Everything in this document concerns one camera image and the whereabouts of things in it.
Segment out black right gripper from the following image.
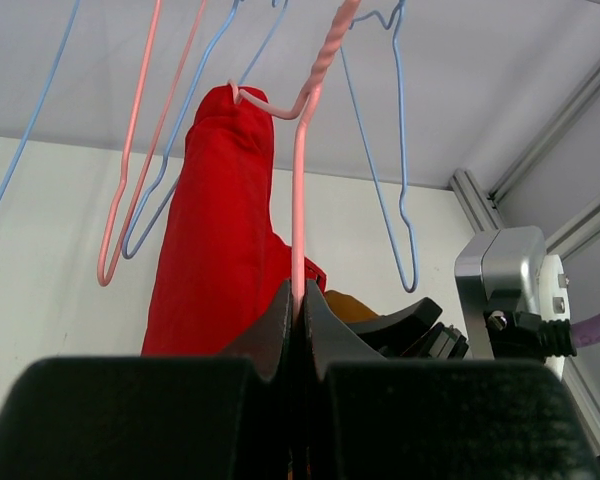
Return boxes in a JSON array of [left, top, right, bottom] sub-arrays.
[[347, 297, 469, 359]]

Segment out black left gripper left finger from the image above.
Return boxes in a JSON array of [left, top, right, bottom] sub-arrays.
[[0, 283, 292, 479]]

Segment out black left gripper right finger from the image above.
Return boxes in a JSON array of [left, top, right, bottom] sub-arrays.
[[302, 282, 600, 479]]

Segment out brown trousers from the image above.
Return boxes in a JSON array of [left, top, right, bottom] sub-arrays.
[[324, 290, 378, 324]]

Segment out red trousers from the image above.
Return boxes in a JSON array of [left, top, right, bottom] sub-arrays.
[[140, 85, 329, 357]]

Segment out pink hanger of red trousers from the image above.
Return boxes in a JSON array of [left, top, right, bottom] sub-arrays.
[[228, 0, 361, 320]]

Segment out pink hanger of yellow camouflage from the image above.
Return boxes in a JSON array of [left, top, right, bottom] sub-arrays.
[[96, 0, 207, 287]]

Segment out blue hanger of yellow trousers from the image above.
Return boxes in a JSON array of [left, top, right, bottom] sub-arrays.
[[0, 0, 81, 246]]

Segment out blue hanger of brown trousers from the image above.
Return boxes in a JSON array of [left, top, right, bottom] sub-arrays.
[[339, 1, 420, 294]]

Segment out blue hanger of orange camouflage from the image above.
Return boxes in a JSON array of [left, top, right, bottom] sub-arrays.
[[121, 0, 289, 260]]

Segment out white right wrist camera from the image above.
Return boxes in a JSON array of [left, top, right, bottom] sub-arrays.
[[454, 226, 576, 378]]

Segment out aluminium frame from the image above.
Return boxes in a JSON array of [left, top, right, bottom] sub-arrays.
[[451, 55, 600, 453]]

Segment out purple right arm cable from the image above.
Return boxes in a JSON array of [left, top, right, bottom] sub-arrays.
[[569, 302, 600, 359]]

